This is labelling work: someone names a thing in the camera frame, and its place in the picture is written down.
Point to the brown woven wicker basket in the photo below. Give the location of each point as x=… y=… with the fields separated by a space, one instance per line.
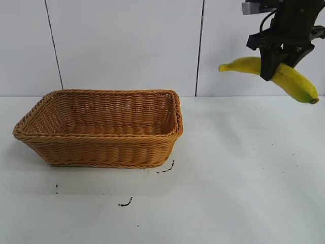
x=101 y=150

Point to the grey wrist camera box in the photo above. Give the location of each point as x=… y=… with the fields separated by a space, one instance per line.
x=254 y=6

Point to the yellow banana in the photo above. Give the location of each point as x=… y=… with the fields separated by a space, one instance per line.
x=297 y=84

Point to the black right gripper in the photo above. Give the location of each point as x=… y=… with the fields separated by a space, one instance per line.
x=294 y=23

